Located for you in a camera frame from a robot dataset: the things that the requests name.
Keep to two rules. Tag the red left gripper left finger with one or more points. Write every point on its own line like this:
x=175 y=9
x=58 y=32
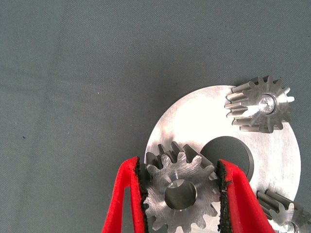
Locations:
x=128 y=174

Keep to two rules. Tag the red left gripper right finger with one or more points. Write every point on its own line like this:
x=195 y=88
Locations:
x=238 y=199

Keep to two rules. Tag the small steel spur gear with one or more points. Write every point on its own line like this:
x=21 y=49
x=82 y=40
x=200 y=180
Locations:
x=257 y=111
x=281 y=213
x=158 y=204

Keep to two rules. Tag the round metal carrier plate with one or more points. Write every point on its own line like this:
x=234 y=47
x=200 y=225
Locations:
x=194 y=116

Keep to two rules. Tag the dark grey table cloth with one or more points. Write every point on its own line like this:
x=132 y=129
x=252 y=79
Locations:
x=73 y=97

